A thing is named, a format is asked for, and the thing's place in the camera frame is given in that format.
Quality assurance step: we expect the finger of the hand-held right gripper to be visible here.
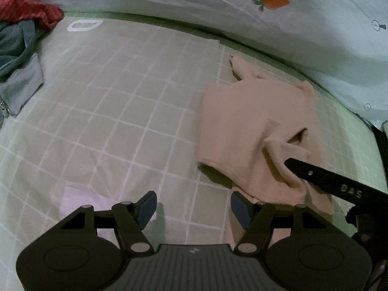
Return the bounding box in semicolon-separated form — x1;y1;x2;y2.
284;157;388;208

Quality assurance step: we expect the pale printed quilt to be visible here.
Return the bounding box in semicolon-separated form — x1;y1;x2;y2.
9;0;388;129

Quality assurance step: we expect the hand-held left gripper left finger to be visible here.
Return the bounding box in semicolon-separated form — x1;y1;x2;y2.
61;190;158;253

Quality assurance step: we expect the green checked bed sheet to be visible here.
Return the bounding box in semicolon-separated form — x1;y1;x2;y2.
0;10;382;291

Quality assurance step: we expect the light grey garment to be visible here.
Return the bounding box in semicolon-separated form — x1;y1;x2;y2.
0;53;45;128

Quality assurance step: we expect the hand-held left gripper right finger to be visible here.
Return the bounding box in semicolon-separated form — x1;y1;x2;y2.
230;192;329;253

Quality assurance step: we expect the red knit cloth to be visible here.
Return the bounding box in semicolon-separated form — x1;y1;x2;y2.
0;0;64;33

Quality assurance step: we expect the beige knit garment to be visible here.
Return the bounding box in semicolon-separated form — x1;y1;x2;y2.
197;54;334;249

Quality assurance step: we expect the teal grey garment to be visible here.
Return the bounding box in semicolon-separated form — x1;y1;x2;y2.
0;20;39;79

